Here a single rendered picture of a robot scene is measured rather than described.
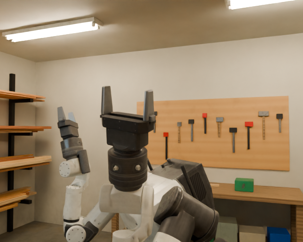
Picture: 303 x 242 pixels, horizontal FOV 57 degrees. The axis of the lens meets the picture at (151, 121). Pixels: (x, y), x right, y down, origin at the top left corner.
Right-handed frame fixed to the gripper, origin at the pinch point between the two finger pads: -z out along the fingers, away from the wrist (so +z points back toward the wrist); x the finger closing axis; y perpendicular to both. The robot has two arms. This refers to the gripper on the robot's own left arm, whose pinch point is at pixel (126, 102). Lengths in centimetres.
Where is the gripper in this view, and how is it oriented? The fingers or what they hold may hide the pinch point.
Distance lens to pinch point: 59.5
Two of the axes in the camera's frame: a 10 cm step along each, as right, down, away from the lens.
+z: -0.1, 9.6, 2.7
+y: 5.0, -2.3, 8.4
